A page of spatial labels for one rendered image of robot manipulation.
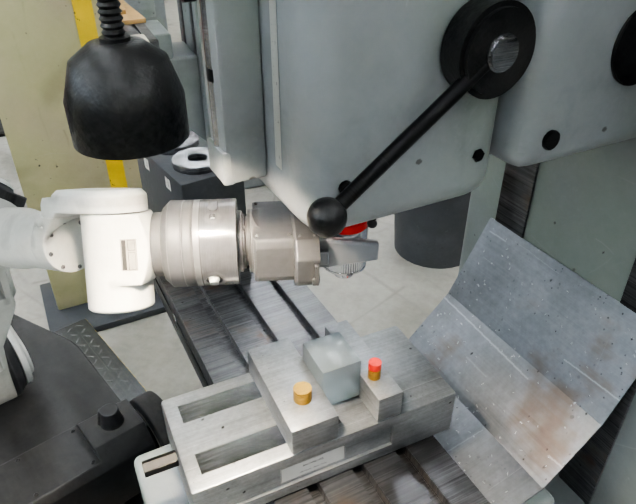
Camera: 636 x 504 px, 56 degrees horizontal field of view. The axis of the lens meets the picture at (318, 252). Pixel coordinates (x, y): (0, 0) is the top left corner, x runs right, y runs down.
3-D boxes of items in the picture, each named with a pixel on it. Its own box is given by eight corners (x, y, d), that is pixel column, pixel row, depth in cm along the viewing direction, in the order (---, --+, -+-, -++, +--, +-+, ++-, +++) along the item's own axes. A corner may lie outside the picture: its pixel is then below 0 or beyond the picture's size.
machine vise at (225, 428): (198, 532, 69) (186, 471, 63) (167, 436, 80) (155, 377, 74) (450, 429, 81) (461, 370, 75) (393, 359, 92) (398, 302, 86)
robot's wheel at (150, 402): (135, 443, 144) (120, 383, 133) (154, 432, 146) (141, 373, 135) (177, 499, 131) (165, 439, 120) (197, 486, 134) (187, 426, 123)
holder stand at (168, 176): (193, 276, 111) (179, 178, 100) (148, 225, 126) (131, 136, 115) (250, 255, 116) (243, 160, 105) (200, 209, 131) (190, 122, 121)
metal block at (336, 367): (322, 408, 74) (322, 373, 71) (303, 376, 79) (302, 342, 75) (359, 395, 76) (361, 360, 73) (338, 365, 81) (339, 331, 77)
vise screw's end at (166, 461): (146, 480, 70) (143, 470, 69) (143, 469, 72) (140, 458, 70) (179, 468, 72) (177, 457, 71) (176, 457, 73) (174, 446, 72)
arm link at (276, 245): (321, 232, 54) (187, 237, 53) (319, 314, 60) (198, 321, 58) (309, 171, 65) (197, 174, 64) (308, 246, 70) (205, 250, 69)
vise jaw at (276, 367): (292, 456, 69) (291, 432, 67) (248, 371, 80) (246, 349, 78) (338, 438, 71) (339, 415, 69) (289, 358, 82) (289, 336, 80)
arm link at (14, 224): (73, 290, 68) (-14, 276, 79) (100, 205, 70) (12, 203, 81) (-18, 263, 59) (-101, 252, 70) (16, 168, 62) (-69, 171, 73)
